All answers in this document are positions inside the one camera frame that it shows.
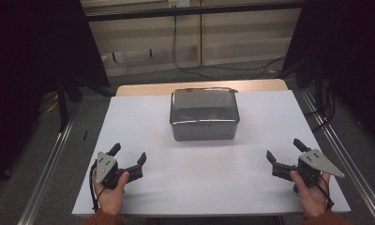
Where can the light wooden table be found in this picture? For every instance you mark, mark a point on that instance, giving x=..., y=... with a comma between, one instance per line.
x=145, y=89

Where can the person's right hand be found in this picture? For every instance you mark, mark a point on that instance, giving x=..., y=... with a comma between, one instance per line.
x=312, y=200

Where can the small black stick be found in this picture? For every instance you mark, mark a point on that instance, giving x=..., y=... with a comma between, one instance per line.
x=85, y=135

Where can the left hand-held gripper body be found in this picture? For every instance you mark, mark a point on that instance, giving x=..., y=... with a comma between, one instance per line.
x=106, y=167

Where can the aluminium frame rail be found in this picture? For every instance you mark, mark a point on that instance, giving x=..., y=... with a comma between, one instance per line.
x=46, y=175
x=348, y=156

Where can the black metal stand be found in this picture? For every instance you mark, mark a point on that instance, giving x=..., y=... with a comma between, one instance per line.
x=63, y=106
x=319, y=90

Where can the white wall socket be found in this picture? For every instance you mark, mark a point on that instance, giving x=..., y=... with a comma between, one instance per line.
x=178, y=3

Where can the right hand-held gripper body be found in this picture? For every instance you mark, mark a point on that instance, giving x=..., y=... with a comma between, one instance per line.
x=317, y=162

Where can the person's left hand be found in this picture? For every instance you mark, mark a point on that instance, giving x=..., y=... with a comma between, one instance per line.
x=111, y=198

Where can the white table sheet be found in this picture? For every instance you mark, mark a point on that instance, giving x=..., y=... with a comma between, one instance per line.
x=188, y=181

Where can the black horizontal frame bar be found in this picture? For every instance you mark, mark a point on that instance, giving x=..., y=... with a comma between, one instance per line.
x=192, y=11

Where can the black curtain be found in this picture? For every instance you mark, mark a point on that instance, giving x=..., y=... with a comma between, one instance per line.
x=351, y=62
x=29, y=62

